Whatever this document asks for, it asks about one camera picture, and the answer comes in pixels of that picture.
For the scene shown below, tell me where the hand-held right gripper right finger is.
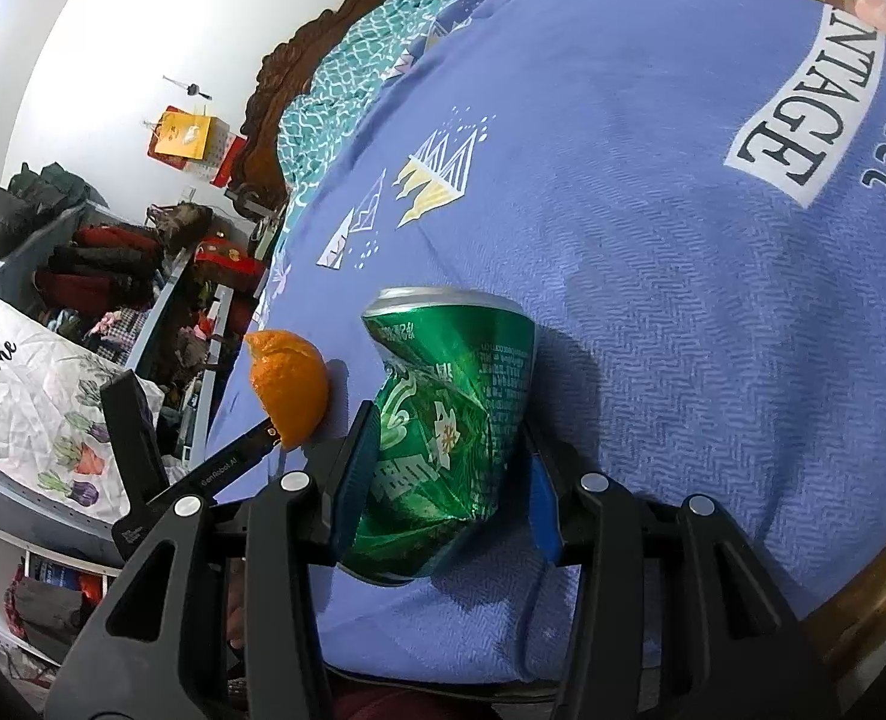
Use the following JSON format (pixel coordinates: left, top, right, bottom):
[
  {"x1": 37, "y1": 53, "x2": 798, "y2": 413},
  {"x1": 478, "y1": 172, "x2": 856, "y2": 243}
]
[{"x1": 522, "y1": 420, "x2": 842, "y2": 720}]

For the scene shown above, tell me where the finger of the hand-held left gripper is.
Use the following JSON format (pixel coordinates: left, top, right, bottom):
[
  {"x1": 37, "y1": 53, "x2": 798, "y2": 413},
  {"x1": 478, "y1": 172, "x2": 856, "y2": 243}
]
[
  {"x1": 100, "y1": 371, "x2": 170, "y2": 507},
  {"x1": 110, "y1": 424, "x2": 283, "y2": 563}
]

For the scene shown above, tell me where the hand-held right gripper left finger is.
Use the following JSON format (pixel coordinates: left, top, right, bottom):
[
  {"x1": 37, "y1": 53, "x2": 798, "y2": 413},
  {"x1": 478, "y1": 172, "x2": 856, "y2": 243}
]
[{"x1": 44, "y1": 401, "x2": 384, "y2": 720}]

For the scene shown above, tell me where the crushed green drink can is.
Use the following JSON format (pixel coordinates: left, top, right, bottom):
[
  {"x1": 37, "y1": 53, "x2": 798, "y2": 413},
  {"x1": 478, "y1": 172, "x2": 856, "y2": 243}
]
[{"x1": 342, "y1": 286, "x2": 538, "y2": 586}]

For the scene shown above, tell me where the white plant printed cloth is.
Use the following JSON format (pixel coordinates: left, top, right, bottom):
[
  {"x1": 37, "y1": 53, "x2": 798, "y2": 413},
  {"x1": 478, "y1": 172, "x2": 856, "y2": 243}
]
[{"x1": 0, "y1": 281, "x2": 163, "y2": 522}]

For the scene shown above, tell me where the grey metal shelf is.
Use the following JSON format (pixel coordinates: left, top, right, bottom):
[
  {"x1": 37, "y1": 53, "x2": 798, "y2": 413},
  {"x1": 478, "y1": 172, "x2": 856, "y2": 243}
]
[{"x1": 0, "y1": 199, "x2": 238, "y2": 563}]

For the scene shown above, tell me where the red black clothes stack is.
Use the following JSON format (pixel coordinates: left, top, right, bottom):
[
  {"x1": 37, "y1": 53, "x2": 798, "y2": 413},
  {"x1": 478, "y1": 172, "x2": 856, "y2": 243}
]
[{"x1": 34, "y1": 225, "x2": 163, "y2": 308}]

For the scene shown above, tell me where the dark bag under shelf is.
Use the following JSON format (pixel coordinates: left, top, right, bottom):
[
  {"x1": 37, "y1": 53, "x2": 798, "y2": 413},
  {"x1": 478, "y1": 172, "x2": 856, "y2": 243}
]
[{"x1": 4, "y1": 562, "x2": 103, "y2": 661}]

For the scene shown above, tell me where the brown handbag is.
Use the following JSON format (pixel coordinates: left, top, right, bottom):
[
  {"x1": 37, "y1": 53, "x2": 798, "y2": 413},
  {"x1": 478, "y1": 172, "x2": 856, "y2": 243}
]
[{"x1": 146, "y1": 202, "x2": 213, "y2": 248}]

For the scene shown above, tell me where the blue printed blanket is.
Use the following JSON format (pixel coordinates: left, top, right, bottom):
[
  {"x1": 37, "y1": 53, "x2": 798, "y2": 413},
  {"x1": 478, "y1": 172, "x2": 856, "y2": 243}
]
[{"x1": 206, "y1": 0, "x2": 886, "y2": 683}]

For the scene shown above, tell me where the dark green bag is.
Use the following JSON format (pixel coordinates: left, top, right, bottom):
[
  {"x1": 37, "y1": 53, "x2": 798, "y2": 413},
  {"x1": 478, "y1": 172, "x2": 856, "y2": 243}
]
[{"x1": 8, "y1": 163, "x2": 88, "y2": 215}]

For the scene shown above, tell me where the yellow paper bag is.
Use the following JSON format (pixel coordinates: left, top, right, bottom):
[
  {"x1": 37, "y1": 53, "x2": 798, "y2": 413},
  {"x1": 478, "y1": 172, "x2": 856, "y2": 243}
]
[{"x1": 149, "y1": 109, "x2": 215, "y2": 162}]

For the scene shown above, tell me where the carved wooden headboard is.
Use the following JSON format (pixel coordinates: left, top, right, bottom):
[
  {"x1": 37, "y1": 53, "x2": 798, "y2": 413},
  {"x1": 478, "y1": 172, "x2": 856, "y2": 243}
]
[{"x1": 229, "y1": 0, "x2": 399, "y2": 196}]

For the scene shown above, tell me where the teal patterned blanket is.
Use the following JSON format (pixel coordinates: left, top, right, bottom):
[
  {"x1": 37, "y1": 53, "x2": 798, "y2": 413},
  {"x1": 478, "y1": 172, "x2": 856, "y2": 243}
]
[{"x1": 278, "y1": 0, "x2": 586, "y2": 203}]

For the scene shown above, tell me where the red paper wall decoration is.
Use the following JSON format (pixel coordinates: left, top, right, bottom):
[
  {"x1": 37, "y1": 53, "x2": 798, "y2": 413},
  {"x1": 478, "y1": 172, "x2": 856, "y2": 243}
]
[{"x1": 210, "y1": 136, "x2": 245, "y2": 188}]

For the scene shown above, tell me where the wooden bed frame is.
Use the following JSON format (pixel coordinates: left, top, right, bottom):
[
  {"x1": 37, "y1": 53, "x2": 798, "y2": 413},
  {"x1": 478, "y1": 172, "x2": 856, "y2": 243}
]
[{"x1": 795, "y1": 517, "x2": 886, "y2": 691}]

